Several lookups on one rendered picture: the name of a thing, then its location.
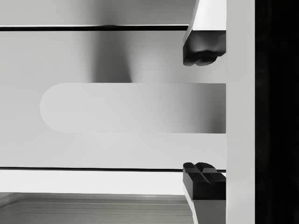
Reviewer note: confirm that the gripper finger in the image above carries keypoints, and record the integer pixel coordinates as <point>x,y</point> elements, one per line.
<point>203,186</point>
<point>205,44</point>

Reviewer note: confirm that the white drawer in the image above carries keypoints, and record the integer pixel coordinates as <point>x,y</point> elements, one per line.
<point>70,149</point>

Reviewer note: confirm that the white cabinet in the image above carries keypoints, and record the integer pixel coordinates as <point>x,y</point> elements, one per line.
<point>35,14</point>

